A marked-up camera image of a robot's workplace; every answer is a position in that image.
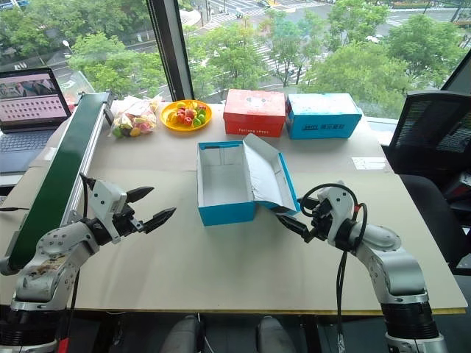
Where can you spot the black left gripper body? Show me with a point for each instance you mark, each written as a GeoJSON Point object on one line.
{"type": "Point", "coordinates": [125, 222]}

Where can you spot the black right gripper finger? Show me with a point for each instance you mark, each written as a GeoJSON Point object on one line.
{"type": "Point", "coordinates": [296, 225]}
{"type": "Point", "coordinates": [308, 202]}

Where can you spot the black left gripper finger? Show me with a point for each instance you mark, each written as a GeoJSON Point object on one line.
{"type": "Point", "coordinates": [141, 193]}
{"type": "Point", "coordinates": [160, 218]}

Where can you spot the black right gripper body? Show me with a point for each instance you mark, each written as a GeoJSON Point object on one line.
{"type": "Point", "coordinates": [321, 220]}

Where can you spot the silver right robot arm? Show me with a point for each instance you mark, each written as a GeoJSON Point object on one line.
{"type": "Point", "coordinates": [390, 264]}

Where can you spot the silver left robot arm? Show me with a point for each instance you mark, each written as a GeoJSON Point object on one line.
{"type": "Point", "coordinates": [55, 253]}

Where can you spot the blue shoe box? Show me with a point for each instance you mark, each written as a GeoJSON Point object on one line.
{"type": "Point", "coordinates": [320, 117]}
{"type": "Point", "coordinates": [224, 184]}

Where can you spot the green conveyor belt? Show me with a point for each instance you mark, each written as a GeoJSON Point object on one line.
{"type": "Point", "coordinates": [62, 165]}

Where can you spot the red shoe box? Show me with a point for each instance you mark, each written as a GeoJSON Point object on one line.
{"type": "Point", "coordinates": [254, 110]}

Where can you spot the white paper label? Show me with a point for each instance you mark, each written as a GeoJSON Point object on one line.
{"type": "Point", "coordinates": [369, 163]}

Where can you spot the clear bag of toy fruit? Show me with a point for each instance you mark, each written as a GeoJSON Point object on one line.
{"type": "Point", "coordinates": [134, 119]}

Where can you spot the yellow plastic plate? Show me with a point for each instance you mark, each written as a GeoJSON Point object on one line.
{"type": "Point", "coordinates": [165, 119]}

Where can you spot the yellow toy fruit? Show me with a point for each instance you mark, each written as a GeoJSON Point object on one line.
{"type": "Point", "coordinates": [171, 117]}

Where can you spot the red toy fruit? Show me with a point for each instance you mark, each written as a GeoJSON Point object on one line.
{"type": "Point", "coordinates": [180, 117]}

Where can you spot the green toy fruit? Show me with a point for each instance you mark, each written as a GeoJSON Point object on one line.
{"type": "Point", "coordinates": [202, 118]}

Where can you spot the grey rounded shape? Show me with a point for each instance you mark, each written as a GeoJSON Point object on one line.
{"type": "Point", "coordinates": [184, 334]}
{"type": "Point", "coordinates": [276, 336]}

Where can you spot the dark grey laptop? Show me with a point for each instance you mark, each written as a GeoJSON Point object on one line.
{"type": "Point", "coordinates": [29, 106]}

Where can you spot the black mesh office chair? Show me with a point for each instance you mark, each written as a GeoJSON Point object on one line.
{"type": "Point", "coordinates": [430, 128]}

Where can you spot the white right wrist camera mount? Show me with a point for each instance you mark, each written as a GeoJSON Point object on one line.
{"type": "Point", "coordinates": [336, 206]}

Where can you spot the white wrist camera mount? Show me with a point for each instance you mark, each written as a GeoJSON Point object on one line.
{"type": "Point", "coordinates": [105, 198]}
{"type": "Point", "coordinates": [336, 206]}

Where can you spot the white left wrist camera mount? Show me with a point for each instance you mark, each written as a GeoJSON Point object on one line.
{"type": "Point", "coordinates": [105, 198]}

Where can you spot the black window frame pillar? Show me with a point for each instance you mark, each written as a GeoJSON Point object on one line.
{"type": "Point", "coordinates": [167, 48]}

